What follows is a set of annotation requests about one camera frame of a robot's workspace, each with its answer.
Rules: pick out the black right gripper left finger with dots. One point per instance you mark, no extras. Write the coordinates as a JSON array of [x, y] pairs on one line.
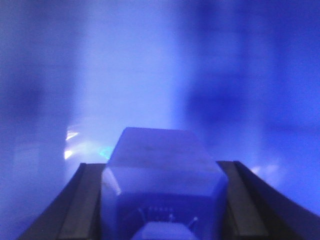
[[75, 213]]

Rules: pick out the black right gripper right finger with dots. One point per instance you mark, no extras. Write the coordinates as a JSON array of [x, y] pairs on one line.
[[256, 211]]

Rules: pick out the blue block part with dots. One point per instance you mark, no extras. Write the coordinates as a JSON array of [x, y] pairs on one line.
[[161, 184]]

